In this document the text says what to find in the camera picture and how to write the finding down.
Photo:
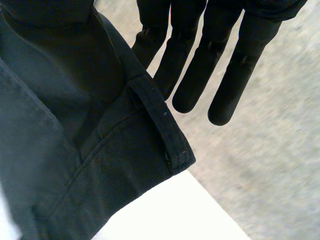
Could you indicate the dark blue cloth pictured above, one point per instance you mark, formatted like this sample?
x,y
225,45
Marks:
x,y
112,162

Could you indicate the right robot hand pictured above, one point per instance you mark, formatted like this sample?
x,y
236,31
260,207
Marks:
x,y
225,75

